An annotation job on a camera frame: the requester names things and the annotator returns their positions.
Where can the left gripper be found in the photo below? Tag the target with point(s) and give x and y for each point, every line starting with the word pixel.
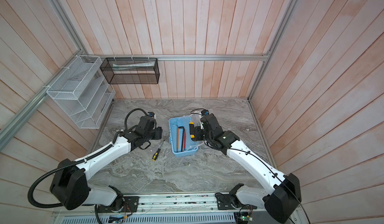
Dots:
pixel 158 133

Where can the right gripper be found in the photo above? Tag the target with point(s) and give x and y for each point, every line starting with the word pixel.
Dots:
pixel 197 132

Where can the black yellow utility knife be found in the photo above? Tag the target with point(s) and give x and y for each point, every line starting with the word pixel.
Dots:
pixel 192 131

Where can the blue plastic tool box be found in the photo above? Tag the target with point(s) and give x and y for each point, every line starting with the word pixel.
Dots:
pixel 191 146

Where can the black yellow screwdriver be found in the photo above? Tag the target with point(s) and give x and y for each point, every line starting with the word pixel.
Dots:
pixel 157 152

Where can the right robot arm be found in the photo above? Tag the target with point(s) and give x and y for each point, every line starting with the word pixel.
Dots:
pixel 282 193

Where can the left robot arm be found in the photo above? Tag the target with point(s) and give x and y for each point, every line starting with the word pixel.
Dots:
pixel 71 183

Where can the black mesh basket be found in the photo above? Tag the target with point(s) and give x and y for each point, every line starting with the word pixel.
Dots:
pixel 131 70

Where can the aluminium mounting rail base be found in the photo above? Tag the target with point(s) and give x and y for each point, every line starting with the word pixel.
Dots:
pixel 171 208

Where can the white wire mesh shelf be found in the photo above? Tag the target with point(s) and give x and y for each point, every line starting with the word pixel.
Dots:
pixel 84 97

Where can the horizontal aluminium wall rail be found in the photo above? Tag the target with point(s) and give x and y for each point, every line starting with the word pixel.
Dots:
pixel 193 57

